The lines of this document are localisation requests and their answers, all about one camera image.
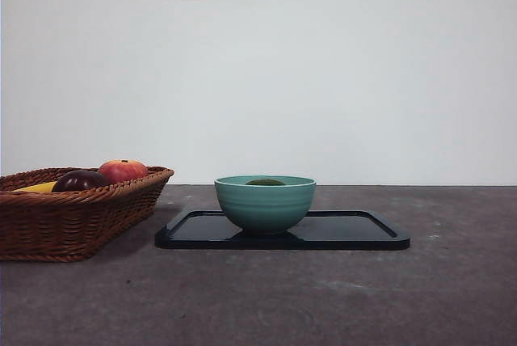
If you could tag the green avocado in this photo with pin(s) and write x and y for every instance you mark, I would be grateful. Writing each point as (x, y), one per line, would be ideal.
(264, 182)

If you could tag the teal ribbed bowl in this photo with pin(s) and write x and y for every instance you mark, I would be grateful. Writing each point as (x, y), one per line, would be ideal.
(264, 208)

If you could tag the black rectangular tray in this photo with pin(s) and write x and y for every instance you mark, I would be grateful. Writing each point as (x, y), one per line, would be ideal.
(343, 235)

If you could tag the red yellow apple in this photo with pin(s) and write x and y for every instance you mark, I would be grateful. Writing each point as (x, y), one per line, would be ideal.
(123, 170)

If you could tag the dark red apple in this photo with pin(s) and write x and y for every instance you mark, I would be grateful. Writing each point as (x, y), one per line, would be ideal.
(81, 181)

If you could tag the brown wicker basket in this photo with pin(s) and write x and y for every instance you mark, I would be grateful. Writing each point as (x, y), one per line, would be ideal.
(60, 224)

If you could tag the yellow banana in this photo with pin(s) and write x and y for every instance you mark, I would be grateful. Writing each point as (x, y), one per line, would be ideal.
(38, 187)

